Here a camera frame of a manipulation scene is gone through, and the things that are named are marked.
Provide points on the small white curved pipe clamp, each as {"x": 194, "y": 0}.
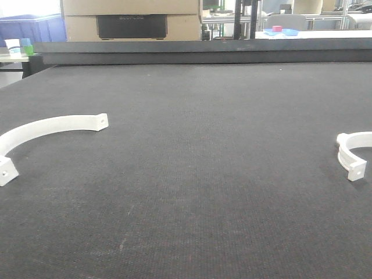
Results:
{"x": 355, "y": 165}

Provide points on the large white curved pipe clamp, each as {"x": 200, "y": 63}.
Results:
{"x": 40, "y": 128}

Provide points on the light blue tray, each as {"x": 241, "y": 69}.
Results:
{"x": 285, "y": 31}

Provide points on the red block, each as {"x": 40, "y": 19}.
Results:
{"x": 276, "y": 28}

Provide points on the large cardboard box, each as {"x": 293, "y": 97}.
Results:
{"x": 151, "y": 20}

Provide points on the dark blue storage crate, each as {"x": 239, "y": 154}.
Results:
{"x": 48, "y": 28}

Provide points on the green and blue blocks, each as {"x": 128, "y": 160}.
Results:
{"x": 27, "y": 46}

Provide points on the white paper cup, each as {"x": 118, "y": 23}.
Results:
{"x": 13, "y": 46}

